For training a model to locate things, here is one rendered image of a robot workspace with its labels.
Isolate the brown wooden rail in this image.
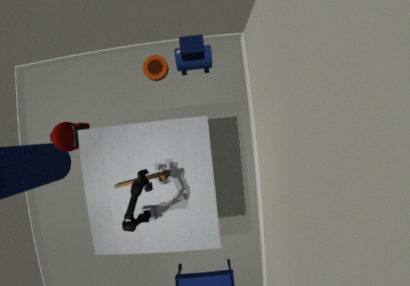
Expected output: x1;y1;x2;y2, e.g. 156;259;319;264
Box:
114;172;161;189

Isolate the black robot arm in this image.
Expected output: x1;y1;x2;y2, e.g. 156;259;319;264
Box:
122;171;151;232

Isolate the brown wooden post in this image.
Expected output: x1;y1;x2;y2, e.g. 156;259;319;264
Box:
159;170;171;182

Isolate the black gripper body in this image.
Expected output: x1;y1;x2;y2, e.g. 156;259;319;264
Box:
141;169;153;192

